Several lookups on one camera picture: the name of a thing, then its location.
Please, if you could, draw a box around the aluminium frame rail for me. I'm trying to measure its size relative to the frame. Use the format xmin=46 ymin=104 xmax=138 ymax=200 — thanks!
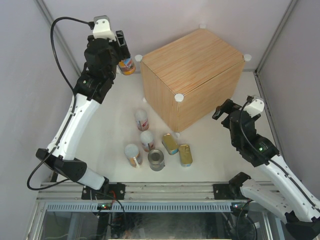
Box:
xmin=36 ymin=181 xmax=283 ymax=201

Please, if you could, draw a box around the teal rectangular tin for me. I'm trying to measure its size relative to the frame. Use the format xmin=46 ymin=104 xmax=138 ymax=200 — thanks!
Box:
xmin=161 ymin=133 xmax=179 ymax=155

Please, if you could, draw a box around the wooden box counter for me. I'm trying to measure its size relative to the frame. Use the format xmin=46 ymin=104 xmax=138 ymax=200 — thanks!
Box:
xmin=140 ymin=28 xmax=245 ymax=133

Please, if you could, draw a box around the orange can with white spoon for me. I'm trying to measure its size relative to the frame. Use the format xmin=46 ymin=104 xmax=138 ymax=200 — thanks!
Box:
xmin=124 ymin=143 xmax=143 ymax=168

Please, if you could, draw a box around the black right base bracket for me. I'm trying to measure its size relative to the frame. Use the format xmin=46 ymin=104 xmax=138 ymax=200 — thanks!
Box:
xmin=212 ymin=183 xmax=242 ymax=200

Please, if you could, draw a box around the blue rectangular spam tin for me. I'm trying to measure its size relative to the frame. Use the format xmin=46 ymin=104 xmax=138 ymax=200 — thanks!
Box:
xmin=178 ymin=144 xmax=193 ymax=167

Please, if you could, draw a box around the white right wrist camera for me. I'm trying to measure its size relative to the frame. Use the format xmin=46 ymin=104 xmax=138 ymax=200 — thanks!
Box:
xmin=244 ymin=95 xmax=265 ymax=118

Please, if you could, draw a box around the orange tall can with spoon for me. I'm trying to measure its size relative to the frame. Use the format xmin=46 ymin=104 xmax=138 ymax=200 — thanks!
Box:
xmin=118 ymin=57 xmax=136 ymax=76

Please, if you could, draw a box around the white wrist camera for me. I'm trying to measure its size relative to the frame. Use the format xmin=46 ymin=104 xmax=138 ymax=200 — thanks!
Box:
xmin=244 ymin=95 xmax=265 ymax=118
xmin=92 ymin=15 xmax=116 ymax=41

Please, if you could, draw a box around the grey perforated cable tray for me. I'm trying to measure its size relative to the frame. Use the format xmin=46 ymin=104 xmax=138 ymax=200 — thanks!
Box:
xmin=46 ymin=202 xmax=232 ymax=213

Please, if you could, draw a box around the black base bracket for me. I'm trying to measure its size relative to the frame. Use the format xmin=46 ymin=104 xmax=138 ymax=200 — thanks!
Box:
xmin=81 ymin=182 xmax=126 ymax=200
xmin=212 ymin=183 xmax=242 ymax=200

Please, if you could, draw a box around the silver round tin can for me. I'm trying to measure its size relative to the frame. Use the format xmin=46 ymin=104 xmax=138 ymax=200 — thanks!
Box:
xmin=147 ymin=149 xmax=165 ymax=172

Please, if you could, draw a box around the black left base bracket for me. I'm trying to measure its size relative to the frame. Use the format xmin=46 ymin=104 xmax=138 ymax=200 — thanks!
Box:
xmin=81 ymin=182 xmax=126 ymax=200

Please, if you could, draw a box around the white red tall can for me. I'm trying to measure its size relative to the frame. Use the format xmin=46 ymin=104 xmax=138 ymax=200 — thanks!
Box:
xmin=134 ymin=109 xmax=149 ymax=132

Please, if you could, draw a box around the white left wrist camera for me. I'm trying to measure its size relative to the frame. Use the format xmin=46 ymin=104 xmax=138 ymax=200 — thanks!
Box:
xmin=92 ymin=15 xmax=116 ymax=41

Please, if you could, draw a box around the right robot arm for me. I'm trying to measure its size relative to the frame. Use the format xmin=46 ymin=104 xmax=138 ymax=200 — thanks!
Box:
xmin=212 ymin=96 xmax=320 ymax=240

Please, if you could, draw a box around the white red can near front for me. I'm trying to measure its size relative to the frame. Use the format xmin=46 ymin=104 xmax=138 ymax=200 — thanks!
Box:
xmin=140 ymin=130 xmax=155 ymax=152

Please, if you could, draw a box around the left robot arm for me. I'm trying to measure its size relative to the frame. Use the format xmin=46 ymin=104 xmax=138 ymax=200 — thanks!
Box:
xmin=36 ymin=30 xmax=131 ymax=200

